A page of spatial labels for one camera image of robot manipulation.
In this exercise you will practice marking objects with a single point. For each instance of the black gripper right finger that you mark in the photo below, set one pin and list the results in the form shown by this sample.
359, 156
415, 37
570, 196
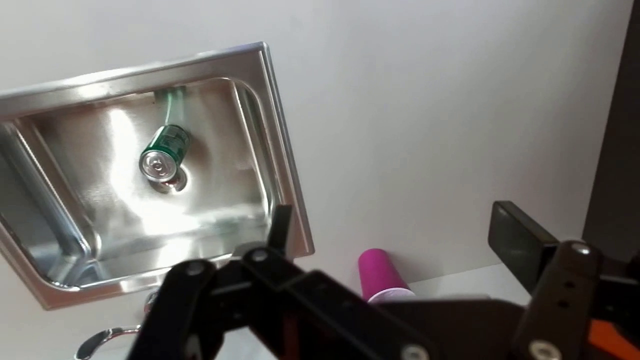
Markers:
567, 293

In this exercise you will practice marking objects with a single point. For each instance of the purple plastic cup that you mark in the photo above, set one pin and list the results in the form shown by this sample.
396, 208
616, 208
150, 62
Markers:
381, 272

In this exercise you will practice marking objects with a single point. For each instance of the stainless steel sink basin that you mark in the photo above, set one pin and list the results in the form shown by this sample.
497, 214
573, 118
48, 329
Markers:
220, 193

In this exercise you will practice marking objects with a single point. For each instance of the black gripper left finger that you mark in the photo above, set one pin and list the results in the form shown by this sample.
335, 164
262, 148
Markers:
201, 300

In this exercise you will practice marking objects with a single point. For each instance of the green soda can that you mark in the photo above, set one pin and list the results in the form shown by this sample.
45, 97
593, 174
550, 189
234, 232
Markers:
165, 150

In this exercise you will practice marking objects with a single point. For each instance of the dark wood cabinet panel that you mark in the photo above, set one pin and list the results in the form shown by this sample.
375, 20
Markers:
616, 133

